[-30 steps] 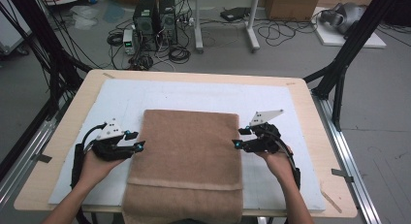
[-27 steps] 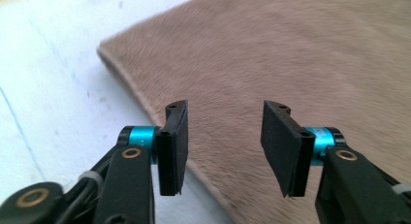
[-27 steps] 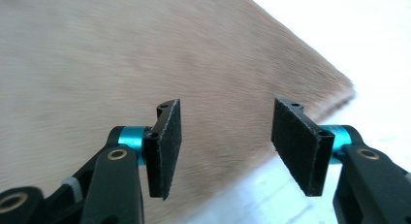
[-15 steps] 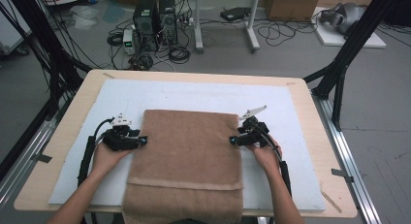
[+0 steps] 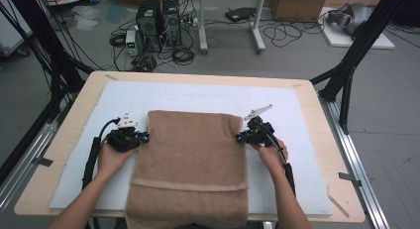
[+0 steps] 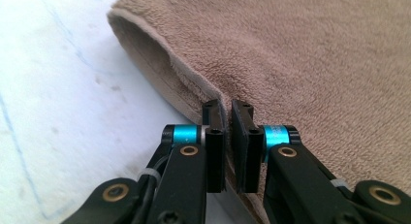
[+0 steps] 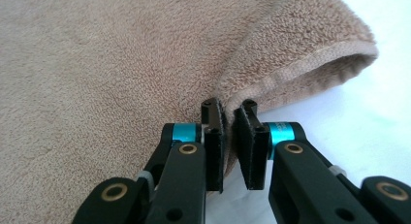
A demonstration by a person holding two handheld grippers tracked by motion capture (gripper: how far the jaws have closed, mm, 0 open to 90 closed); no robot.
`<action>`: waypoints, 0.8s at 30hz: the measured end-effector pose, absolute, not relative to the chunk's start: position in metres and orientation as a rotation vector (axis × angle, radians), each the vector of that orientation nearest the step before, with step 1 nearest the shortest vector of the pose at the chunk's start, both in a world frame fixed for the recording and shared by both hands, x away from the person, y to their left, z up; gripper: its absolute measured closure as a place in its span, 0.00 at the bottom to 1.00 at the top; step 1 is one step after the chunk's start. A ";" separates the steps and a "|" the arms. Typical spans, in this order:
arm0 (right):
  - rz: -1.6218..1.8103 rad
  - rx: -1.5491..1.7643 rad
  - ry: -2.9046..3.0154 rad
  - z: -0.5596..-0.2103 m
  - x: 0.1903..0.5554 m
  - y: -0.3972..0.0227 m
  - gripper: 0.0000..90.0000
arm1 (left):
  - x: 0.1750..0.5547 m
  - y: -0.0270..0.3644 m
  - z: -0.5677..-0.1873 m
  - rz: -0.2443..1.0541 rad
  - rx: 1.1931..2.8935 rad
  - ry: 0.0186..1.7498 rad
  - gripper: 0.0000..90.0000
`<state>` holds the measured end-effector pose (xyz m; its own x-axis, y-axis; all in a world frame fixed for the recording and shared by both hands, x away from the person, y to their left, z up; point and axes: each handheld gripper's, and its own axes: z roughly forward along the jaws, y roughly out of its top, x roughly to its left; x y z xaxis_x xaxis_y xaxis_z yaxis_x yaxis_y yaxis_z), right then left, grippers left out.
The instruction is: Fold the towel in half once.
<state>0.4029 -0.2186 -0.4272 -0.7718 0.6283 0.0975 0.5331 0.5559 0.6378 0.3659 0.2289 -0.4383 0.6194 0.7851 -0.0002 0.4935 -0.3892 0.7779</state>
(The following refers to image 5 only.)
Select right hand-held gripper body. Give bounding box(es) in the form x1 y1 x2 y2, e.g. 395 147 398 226
244 104 275 148

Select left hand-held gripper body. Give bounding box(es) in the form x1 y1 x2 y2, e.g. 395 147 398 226
106 113 143 153

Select tan terry towel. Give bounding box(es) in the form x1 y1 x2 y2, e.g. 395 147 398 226
124 109 250 229

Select person's left hand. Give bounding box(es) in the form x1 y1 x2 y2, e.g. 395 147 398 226
97 143 140 178

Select person's right hand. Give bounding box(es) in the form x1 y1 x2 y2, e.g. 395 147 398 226
252 139 289 177

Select white foam mat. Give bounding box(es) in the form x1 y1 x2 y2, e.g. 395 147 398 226
49 79 334 217

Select dark tape piece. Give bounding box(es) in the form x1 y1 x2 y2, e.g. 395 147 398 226
34 156 53 168

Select white power supply unit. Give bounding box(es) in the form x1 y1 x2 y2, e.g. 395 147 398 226
125 30 138 57

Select grey tape piece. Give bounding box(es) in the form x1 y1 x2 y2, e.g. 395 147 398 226
338 172 363 187

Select white table stand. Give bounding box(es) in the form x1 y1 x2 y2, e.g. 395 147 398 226
197 0 266 55

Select thin wooden strip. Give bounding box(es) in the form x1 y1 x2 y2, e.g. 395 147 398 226
326 185 351 218

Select large black computer tower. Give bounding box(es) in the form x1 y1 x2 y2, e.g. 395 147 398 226
136 0 163 54

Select slim black computer tower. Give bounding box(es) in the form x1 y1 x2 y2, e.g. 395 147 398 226
161 0 182 47

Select black flat device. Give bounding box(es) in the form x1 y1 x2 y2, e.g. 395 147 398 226
225 7 257 24

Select white floor board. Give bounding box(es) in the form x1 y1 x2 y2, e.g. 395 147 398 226
318 6 395 50

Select large cardboard box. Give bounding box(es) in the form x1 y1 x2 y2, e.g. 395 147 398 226
270 0 330 23

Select grey bag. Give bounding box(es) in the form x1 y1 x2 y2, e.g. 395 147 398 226
326 2 375 35

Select right hand-held gripper cable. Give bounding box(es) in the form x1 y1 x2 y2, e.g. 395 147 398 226
261 123 296 197

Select hand-held gripper cable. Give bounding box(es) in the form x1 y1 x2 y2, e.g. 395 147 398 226
261 123 296 197
81 117 122 190

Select left hand-held gripper cable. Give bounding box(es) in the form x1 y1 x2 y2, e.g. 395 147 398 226
81 117 122 190

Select loose black floor cable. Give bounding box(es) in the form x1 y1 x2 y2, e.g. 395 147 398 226
263 20 325 49

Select small coiled black cable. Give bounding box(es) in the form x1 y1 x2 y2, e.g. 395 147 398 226
108 32 127 48

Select aluminium rail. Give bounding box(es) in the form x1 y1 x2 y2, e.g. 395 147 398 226
0 99 80 217
318 93 390 229

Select black metal frame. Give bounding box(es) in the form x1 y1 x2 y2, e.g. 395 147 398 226
0 0 95 124
310 0 420 135

